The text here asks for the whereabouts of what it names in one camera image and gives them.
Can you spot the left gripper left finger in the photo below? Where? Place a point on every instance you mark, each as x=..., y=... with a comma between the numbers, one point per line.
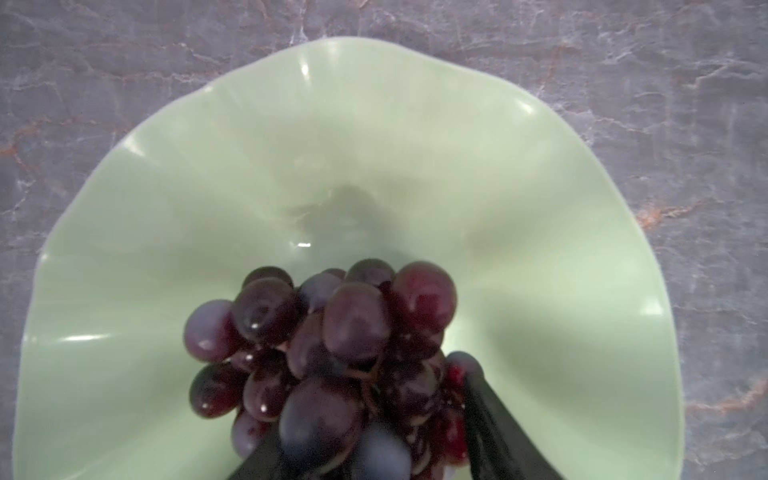
x=266, y=462

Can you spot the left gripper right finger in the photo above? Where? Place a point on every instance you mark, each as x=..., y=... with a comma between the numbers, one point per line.
x=498, y=447

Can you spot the dark purple fake grape bunch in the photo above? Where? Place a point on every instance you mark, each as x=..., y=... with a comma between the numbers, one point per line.
x=348, y=364

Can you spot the light green wavy fruit bowl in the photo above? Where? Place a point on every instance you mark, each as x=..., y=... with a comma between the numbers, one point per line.
x=315, y=157

